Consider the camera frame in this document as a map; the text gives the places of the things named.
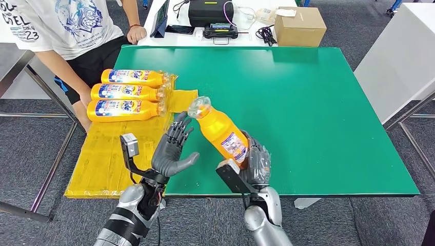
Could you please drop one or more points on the white table with metal legs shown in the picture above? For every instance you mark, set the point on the white table with metal legs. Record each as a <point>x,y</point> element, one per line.
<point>401,61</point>

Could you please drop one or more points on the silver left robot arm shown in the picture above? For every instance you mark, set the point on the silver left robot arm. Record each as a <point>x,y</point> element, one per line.
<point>129,217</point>

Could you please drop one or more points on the person's left hand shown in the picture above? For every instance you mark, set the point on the person's left hand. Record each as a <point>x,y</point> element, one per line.
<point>136,34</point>

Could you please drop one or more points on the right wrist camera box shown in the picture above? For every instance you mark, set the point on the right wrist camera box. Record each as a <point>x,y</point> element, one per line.
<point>234,178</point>

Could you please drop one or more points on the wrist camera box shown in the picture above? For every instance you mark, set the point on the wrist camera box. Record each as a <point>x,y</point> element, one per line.
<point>234,178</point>
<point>129,145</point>

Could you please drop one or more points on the person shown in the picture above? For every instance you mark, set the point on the person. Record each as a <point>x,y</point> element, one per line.
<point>68,27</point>

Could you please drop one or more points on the white desk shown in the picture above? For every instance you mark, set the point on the white desk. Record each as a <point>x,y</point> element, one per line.
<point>183,40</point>

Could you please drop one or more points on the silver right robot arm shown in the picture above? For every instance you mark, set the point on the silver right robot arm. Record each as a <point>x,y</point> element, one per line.
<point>265,224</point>

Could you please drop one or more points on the person's right hand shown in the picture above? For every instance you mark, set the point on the person's right hand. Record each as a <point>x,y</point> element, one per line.
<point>85,100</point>

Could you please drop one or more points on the black carrying case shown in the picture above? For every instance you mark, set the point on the black carrying case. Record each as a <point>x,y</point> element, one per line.
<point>210,14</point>

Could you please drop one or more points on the blue metal trolley frame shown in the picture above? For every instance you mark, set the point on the blue metal trolley frame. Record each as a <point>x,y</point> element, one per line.
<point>394,6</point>

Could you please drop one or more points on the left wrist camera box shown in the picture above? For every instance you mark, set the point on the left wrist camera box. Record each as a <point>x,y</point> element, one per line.
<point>129,145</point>

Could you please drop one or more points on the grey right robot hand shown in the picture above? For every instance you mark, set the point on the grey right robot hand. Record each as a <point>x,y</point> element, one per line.
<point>260,166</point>

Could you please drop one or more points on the steel frame table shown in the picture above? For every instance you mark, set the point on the steel frame table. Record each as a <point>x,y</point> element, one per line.
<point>12,64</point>

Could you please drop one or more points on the tablet in blue cover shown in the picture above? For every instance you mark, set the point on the tablet in blue cover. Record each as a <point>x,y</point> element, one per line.
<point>159,19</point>

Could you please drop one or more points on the white plastic packet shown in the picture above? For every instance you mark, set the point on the white plastic packet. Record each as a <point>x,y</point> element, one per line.
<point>265,16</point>

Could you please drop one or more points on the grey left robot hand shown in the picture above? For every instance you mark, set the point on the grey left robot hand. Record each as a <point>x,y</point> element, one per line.
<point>168,156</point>

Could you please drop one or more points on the white paper slip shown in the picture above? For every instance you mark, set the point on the white paper slip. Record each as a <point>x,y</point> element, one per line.
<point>286,12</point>

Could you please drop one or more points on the black smartphone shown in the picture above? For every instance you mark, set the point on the black smartphone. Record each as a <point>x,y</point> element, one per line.
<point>180,29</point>

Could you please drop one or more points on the brown cardboard box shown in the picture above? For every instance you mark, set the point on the brown cardboard box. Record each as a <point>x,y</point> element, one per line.
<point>299,31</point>

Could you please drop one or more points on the orange detergent bottle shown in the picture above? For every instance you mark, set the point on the orange detergent bottle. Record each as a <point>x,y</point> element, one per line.
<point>217,129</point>
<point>146,113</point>
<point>149,94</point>
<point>153,80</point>

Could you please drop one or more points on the small white adapter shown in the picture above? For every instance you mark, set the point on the small white adapter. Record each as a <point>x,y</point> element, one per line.
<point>198,33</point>

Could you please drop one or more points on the black handheld controller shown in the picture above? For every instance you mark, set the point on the black handheld controller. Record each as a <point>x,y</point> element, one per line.
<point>221,31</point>

